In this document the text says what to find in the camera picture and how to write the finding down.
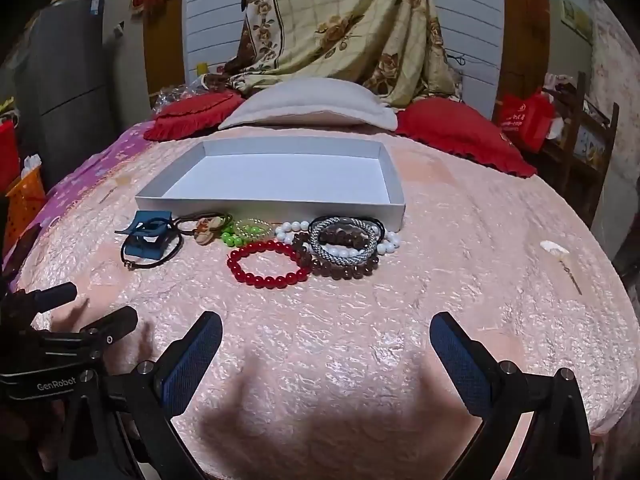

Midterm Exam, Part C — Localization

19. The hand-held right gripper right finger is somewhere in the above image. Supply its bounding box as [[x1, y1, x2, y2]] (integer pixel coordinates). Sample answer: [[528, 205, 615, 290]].
[[429, 311, 596, 480]]

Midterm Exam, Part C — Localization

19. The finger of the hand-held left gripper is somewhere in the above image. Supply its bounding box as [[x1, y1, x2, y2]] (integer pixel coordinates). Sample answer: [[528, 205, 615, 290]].
[[79, 306, 139, 357], [15, 282, 79, 315]]

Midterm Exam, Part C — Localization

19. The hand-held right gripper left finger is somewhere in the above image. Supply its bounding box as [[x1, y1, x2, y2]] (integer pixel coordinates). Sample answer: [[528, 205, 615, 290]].
[[102, 311, 223, 480]]

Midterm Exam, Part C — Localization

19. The black cord bracelet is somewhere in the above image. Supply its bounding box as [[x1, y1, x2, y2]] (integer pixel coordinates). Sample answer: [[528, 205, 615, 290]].
[[121, 217, 184, 271]]

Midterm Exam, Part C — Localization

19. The large brown bead bracelet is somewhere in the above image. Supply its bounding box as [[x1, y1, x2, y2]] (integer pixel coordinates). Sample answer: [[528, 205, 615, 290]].
[[291, 232, 381, 279]]

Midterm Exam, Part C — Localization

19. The thin black hair tie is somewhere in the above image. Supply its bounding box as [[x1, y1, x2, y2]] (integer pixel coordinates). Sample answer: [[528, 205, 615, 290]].
[[345, 216, 389, 244]]

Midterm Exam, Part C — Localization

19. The white bead bracelet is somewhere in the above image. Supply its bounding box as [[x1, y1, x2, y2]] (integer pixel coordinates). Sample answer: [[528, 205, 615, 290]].
[[276, 220, 402, 257]]

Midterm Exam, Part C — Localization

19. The white cardboard box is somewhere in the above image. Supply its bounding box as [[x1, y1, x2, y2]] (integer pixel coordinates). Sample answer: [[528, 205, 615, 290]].
[[135, 139, 406, 231]]

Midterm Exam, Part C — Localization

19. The orange bag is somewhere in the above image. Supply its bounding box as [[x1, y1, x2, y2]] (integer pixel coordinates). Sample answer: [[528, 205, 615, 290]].
[[5, 167, 49, 257]]

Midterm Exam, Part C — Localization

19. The pink bedspread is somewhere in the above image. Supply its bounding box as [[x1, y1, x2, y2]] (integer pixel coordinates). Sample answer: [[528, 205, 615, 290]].
[[2, 124, 640, 480]]

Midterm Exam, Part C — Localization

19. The purple floral sheet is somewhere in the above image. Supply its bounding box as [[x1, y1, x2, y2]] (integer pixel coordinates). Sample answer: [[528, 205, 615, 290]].
[[30, 122, 157, 241]]

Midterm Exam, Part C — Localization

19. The white flower hairpin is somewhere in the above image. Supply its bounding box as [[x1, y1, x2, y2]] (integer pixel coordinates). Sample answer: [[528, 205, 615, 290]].
[[540, 241, 584, 295]]

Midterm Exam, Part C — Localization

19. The grey refrigerator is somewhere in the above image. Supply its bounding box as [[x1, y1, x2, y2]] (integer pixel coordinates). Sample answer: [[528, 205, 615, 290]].
[[12, 0, 124, 192]]

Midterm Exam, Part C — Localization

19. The red fringed pillow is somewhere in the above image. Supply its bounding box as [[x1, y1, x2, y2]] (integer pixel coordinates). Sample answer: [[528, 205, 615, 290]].
[[145, 91, 246, 141], [395, 97, 537, 179]]

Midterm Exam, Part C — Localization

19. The clear plastic bag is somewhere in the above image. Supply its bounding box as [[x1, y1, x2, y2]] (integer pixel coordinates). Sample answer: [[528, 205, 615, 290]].
[[152, 77, 227, 112]]

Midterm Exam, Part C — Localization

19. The red shopping bag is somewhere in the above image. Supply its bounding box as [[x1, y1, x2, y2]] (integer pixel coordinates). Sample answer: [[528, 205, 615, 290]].
[[495, 91, 556, 154]]

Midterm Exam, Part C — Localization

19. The white pillow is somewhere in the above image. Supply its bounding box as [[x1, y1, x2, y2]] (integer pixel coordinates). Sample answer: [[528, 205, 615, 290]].
[[218, 78, 399, 132]]

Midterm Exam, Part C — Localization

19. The floral quilt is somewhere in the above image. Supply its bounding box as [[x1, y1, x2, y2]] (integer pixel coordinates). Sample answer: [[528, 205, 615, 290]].
[[223, 0, 464, 109]]

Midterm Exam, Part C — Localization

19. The hair tie with ornament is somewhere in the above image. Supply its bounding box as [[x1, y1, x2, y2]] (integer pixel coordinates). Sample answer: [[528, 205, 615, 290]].
[[176, 213, 234, 247]]

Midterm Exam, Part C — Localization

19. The red bead bracelet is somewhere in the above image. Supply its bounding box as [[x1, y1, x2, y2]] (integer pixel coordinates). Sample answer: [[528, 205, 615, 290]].
[[226, 240, 312, 289]]

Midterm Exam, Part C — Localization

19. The pale green bead bracelet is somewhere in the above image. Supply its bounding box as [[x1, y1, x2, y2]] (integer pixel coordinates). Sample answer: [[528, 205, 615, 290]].
[[234, 217, 276, 242]]

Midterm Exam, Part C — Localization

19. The grey braided bracelet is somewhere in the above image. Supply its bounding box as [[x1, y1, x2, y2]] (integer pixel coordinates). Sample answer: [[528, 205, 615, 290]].
[[307, 216, 379, 263]]

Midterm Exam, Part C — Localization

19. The small dark bead bracelet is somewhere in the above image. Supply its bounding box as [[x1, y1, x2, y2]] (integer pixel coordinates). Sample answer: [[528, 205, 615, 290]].
[[317, 227, 371, 250]]

